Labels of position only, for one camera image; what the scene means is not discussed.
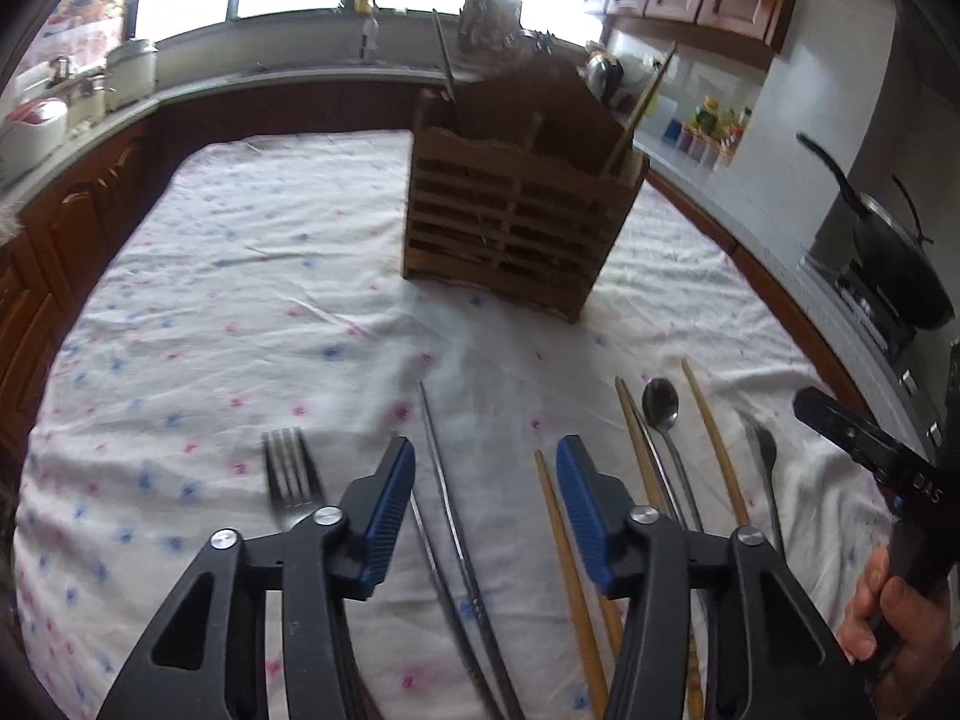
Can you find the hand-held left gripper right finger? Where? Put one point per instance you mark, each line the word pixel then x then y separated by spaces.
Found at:
pixel 581 517

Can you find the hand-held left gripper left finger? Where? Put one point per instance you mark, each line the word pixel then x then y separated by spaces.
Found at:
pixel 390 510

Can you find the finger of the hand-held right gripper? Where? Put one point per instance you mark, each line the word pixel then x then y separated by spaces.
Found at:
pixel 862 439

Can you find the wooden chopstick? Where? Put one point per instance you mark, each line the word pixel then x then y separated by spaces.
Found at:
pixel 634 427
pixel 611 622
pixel 714 442
pixel 641 109
pixel 559 540

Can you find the metal chopstick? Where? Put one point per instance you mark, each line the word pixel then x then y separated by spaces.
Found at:
pixel 435 465
pixel 444 60
pixel 437 562

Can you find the metal fork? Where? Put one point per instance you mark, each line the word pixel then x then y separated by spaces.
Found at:
pixel 289 465
pixel 765 450

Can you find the metal spoon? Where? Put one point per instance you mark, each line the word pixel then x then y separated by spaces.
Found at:
pixel 660 401

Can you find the wooden utensil holder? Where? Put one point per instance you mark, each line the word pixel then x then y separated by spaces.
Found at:
pixel 510 210

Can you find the person's right hand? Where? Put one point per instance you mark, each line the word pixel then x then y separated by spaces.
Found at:
pixel 900 607

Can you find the gas stove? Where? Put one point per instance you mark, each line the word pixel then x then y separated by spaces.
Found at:
pixel 862 300

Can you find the black wok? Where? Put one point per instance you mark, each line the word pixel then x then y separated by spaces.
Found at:
pixel 892 255

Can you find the white floral tablecloth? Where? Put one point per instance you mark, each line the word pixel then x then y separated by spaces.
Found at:
pixel 262 277

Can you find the row of spice jars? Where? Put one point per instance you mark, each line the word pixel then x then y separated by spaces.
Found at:
pixel 709 146

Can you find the sauce bottles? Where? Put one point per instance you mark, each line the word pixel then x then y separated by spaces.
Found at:
pixel 716 116

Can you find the white plastic container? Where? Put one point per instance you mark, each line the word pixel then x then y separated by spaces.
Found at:
pixel 641 86

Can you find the steel electric kettle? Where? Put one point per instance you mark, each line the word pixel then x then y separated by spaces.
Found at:
pixel 604 75

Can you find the dish drying rack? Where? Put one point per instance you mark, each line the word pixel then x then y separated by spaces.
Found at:
pixel 491 22

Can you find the tall white rice cooker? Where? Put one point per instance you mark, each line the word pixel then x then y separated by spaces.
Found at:
pixel 133 71

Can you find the small white pot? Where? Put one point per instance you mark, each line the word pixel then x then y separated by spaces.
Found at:
pixel 79 94

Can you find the red and white rice cooker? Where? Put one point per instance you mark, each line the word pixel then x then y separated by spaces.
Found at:
pixel 34 124

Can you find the fruit wall poster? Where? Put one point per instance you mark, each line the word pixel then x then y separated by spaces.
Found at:
pixel 90 4

